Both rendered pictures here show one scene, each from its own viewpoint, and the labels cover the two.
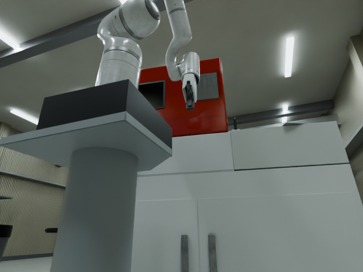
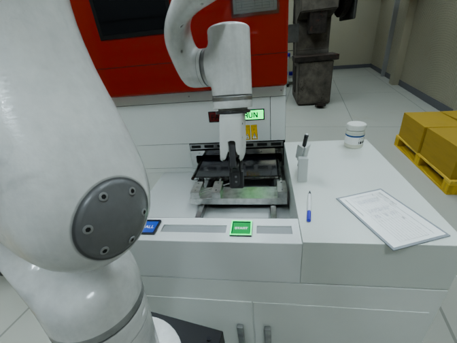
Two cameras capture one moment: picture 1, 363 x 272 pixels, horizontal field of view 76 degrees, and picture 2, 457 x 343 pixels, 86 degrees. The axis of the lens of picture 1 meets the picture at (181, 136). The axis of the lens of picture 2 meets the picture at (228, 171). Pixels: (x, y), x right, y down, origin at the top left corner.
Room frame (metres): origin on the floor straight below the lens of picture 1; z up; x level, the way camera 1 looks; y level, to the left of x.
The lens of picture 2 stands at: (0.34, -0.01, 1.40)
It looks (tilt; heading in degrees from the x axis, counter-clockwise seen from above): 28 degrees down; 359
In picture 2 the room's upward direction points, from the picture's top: 6 degrees counter-clockwise
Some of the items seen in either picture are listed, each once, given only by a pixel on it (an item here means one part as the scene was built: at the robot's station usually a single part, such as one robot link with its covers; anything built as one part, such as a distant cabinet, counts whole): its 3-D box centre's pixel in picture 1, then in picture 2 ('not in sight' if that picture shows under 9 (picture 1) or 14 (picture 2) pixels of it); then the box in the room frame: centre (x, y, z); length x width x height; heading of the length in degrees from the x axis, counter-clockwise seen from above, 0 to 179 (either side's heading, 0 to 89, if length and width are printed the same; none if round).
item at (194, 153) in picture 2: not in sight; (236, 158); (1.42, -0.08, 0.89); 0.44 x 0.02 x 0.10; 79
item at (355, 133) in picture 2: not in sight; (354, 135); (1.26, -0.56, 1.01); 0.07 x 0.07 x 0.10
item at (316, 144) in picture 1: (271, 169); (341, 193); (1.03, -0.41, 0.89); 0.62 x 0.35 x 0.14; 169
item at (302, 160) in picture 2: not in sight; (302, 160); (1.05, -0.27, 1.03); 0.06 x 0.04 x 0.13; 169
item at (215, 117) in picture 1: (177, 121); (196, 13); (1.77, 0.03, 1.52); 0.81 x 0.75 x 0.60; 79
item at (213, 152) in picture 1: (160, 160); (198, 247); (0.86, 0.08, 0.89); 0.55 x 0.09 x 0.14; 79
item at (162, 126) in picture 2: not in sight; (196, 133); (1.46, 0.09, 1.02); 0.81 x 0.03 x 0.40; 79
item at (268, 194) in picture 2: not in sight; (238, 195); (1.14, -0.06, 0.87); 0.36 x 0.08 x 0.03; 79
